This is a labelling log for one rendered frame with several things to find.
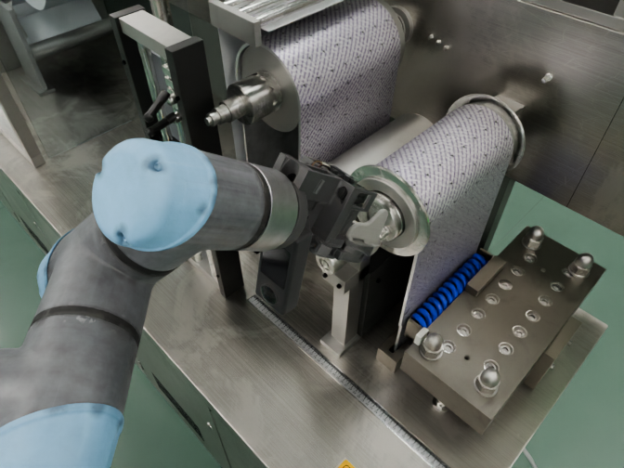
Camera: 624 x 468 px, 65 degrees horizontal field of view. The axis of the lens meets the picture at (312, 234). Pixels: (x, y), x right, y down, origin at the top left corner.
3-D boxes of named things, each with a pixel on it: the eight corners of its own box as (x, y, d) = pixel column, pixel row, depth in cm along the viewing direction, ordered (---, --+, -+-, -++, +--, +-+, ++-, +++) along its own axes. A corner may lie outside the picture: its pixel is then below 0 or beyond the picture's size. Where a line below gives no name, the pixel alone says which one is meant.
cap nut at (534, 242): (517, 243, 96) (525, 227, 93) (527, 233, 98) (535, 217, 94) (535, 253, 94) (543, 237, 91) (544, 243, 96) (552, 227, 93)
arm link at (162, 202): (69, 175, 35) (140, 105, 31) (186, 192, 44) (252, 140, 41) (97, 275, 33) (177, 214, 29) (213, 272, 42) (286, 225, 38)
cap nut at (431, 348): (414, 351, 80) (419, 336, 77) (428, 336, 82) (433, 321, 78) (433, 365, 78) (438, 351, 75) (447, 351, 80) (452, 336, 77)
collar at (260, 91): (228, 115, 78) (223, 78, 73) (257, 100, 80) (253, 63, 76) (254, 132, 75) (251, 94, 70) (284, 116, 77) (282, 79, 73)
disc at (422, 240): (341, 217, 79) (353, 146, 68) (343, 215, 79) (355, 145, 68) (414, 274, 73) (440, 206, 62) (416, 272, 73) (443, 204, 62)
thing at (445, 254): (397, 325, 85) (414, 255, 71) (473, 252, 96) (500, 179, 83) (400, 327, 85) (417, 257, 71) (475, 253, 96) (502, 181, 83)
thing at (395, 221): (365, 186, 67) (405, 225, 65) (374, 179, 68) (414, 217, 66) (349, 214, 73) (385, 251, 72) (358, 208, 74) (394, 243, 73)
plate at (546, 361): (522, 383, 89) (543, 352, 81) (549, 347, 94) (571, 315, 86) (535, 392, 88) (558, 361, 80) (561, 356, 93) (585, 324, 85)
